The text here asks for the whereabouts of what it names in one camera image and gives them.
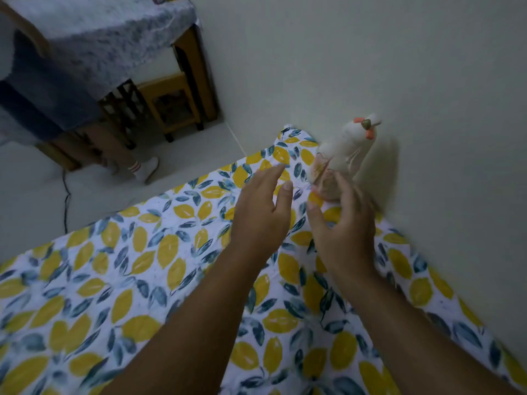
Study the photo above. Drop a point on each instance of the yellow wooden stool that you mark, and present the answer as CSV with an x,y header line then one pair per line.
x,y
173,102

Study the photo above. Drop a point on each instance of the grey patterned tablecloth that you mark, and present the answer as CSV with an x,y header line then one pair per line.
x,y
107,36

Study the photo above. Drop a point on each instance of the white striped sock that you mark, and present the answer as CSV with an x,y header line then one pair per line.
x,y
135,167

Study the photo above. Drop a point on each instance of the person's left forearm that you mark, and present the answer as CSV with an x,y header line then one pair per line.
x,y
197,324

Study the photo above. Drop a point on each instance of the dark wooden stool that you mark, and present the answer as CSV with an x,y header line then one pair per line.
x,y
121,106

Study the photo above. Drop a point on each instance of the white goose plush toy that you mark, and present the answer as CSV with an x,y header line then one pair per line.
x,y
344,152

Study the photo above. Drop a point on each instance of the wooden table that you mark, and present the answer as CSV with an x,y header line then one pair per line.
x,y
199,69

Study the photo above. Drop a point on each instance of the person's right hand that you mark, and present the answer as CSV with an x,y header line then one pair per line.
x,y
348,238

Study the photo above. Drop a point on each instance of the person's left thumb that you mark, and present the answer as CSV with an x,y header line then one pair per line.
x,y
285,199

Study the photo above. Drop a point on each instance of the person's right thumb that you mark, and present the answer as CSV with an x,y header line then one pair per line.
x,y
317,220

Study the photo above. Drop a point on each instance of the lemon print bedsheet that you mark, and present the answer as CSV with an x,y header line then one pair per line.
x,y
123,283

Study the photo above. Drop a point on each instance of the person's right forearm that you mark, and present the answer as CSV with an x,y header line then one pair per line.
x,y
411,337

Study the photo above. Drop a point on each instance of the person's left hand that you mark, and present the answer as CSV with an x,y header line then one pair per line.
x,y
257,222

